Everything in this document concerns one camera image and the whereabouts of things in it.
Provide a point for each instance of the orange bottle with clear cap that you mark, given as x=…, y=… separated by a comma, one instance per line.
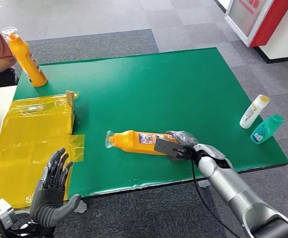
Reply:
x=134, y=142
x=27, y=62

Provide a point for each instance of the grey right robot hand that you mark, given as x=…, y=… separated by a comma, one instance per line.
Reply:
x=187, y=138

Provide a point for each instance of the green table board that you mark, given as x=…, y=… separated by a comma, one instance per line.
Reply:
x=159, y=98

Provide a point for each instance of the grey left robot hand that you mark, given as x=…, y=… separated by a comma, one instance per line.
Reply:
x=47, y=203

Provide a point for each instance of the yellow plastic wrapped cardboard box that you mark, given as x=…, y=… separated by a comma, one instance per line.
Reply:
x=27, y=144

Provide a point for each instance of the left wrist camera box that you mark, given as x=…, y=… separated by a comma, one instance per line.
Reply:
x=1, y=212

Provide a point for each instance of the person's forearm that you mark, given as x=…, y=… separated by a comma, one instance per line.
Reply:
x=0, y=67

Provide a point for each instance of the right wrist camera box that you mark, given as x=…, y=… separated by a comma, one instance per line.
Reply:
x=166, y=147

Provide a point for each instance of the white cabinet with black base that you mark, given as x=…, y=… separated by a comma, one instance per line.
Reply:
x=286, y=39

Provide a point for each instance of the white table foot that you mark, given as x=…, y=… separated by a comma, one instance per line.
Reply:
x=80, y=207
x=203, y=183

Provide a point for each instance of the teal translucent bottle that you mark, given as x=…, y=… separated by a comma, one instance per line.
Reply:
x=267, y=129

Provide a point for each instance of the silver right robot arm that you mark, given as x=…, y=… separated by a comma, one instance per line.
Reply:
x=233, y=189

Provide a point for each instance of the white bottle with yellow cap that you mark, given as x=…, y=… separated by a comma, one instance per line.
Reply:
x=252, y=112

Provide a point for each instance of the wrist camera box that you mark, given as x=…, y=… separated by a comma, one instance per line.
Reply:
x=166, y=147
x=1, y=212

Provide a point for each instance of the red white display stand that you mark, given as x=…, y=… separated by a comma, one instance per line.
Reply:
x=258, y=19

